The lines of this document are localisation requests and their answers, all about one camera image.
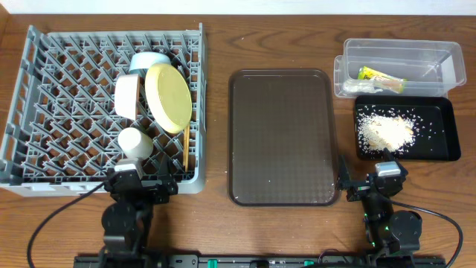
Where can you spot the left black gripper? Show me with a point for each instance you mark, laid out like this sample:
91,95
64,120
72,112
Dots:
147,187

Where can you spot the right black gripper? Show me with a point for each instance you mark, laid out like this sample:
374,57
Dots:
364,188

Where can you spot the small white green cup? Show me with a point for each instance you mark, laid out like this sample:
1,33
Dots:
135,144

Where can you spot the wooden chopstick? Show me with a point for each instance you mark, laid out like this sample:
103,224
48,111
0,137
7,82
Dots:
185,153
188,144

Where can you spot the yellow round plate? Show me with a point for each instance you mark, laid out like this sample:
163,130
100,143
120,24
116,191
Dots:
168,97

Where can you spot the white pink bowl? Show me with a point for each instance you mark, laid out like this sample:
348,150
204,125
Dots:
126,96

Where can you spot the snack wrapper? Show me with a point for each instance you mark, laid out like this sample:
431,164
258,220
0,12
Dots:
382,80

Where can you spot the light blue bowl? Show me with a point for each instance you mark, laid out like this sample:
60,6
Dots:
144,60

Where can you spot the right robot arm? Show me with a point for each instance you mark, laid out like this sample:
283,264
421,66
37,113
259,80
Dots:
393,234

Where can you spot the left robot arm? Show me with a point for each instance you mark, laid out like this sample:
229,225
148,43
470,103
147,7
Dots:
127,221

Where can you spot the pile of rice waste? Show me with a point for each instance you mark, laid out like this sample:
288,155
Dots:
401,130

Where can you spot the black waste tray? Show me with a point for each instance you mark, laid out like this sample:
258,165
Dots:
449,150

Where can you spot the grey plastic dishwasher rack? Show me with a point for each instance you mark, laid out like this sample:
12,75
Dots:
61,133

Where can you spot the clear plastic waste bin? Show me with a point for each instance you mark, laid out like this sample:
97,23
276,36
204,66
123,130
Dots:
431,68

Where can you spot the dark brown serving tray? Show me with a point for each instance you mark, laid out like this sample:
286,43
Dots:
282,146

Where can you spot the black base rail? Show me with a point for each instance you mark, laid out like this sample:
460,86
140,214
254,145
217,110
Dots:
195,261

